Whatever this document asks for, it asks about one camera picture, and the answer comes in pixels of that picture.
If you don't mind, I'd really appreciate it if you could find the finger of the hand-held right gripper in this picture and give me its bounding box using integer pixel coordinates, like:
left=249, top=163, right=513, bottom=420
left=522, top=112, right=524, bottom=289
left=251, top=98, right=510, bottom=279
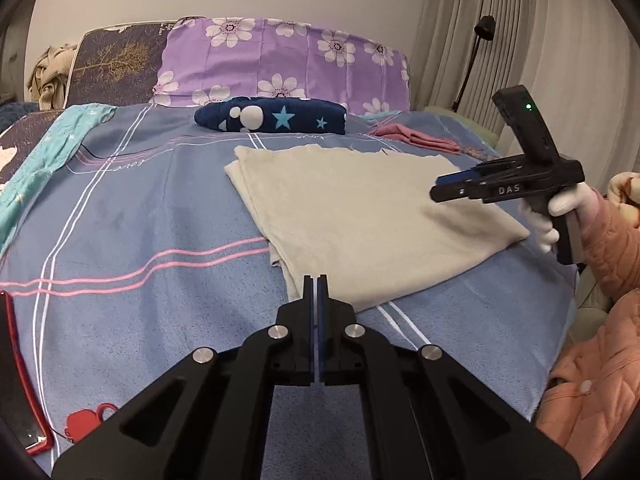
left=436, top=168, right=483, bottom=184
left=430, top=179, right=487, bottom=204

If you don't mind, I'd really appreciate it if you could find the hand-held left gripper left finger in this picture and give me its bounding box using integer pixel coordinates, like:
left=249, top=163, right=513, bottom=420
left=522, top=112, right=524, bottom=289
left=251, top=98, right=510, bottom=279
left=50, top=275, right=317, bottom=480

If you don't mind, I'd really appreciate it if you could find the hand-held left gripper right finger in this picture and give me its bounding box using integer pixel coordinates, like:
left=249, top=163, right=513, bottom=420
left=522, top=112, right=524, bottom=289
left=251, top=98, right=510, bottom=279
left=318, top=275, right=582, bottom=480

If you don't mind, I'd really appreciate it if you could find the beige long-sleeve shirt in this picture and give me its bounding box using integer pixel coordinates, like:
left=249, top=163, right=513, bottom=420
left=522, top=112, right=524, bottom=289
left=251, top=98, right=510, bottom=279
left=224, top=144, right=531, bottom=313

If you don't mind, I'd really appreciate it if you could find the person's right forearm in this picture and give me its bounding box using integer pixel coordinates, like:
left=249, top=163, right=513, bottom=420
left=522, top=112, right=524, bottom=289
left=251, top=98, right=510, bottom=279
left=572, top=187, right=640, bottom=306

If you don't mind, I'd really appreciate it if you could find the person's right hand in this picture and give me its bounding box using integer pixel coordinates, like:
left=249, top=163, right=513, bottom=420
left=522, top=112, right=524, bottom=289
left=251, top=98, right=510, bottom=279
left=519, top=185, right=600, bottom=255

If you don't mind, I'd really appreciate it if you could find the floral folded garment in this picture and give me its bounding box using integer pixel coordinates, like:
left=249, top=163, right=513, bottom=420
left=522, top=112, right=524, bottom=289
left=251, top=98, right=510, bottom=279
left=457, top=142, right=501, bottom=163

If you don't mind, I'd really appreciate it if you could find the pink folded garment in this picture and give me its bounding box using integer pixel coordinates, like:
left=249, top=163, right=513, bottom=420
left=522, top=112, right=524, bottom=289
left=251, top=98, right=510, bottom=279
left=372, top=122, right=463, bottom=153

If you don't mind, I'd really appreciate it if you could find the green pillow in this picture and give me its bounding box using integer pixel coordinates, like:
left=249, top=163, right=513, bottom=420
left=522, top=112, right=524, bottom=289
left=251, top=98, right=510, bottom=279
left=425, top=105, right=496, bottom=141

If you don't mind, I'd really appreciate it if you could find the pale pleated curtain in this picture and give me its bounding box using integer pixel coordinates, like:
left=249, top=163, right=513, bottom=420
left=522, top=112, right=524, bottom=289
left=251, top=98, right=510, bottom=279
left=410, top=0, right=640, bottom=196

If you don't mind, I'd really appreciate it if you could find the black floor lamp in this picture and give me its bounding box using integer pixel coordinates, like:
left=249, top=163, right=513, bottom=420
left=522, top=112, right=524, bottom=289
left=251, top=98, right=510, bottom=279
left=450, top=16, right=497, bottom=113

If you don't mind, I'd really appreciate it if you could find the navy star-patterned pillow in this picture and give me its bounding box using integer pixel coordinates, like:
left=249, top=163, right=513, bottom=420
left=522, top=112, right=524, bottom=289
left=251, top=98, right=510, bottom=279
left=194, top=96, right=348, bottom=136

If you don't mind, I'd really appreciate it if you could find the blue plaid bedsheet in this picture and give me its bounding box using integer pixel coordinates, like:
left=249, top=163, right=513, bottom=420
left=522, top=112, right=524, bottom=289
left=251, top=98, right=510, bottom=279
left=0, top=102, right=576, bottom=480

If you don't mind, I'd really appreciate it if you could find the purple floral pillow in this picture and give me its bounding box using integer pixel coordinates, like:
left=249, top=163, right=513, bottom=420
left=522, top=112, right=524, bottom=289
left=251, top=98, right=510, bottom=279
left=152, top=17, right=412, bottom=116

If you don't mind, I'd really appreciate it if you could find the person's pink quilted jacket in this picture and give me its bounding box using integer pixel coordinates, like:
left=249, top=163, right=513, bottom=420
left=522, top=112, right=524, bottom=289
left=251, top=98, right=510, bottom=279
left=535, top=290, right=640, bottom=453

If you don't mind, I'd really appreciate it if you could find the teal printed cloth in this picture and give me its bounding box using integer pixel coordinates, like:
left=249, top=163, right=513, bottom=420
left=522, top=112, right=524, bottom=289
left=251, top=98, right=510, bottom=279
left=0, top=102, right=118, bottom=256

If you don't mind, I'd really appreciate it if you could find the dark tree-print cushion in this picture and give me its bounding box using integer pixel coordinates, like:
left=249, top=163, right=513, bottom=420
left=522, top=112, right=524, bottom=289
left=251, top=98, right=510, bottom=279
left=64, top=20, right=178, bottom=110

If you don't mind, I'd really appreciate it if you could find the red-cased phone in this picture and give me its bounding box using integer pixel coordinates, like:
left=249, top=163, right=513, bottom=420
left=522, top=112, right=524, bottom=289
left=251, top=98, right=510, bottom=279
left=0, top=290, right=55, bottom=456

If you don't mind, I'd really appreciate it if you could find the dark printed quilt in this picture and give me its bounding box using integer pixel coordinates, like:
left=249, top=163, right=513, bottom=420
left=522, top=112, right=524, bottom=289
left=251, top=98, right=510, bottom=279
left=0, top=107, right=68, bottom=191

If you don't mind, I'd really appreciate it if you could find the beige knit garment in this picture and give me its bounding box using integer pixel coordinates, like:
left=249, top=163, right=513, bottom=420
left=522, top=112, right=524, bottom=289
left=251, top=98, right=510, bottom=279
left=26, top=45, right=81, bottom=110

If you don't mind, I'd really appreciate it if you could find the blue-grey knit blanket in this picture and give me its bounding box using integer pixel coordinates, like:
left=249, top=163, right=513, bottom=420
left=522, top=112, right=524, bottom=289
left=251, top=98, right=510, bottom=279
left=0, top=101, right=41, bottom=133

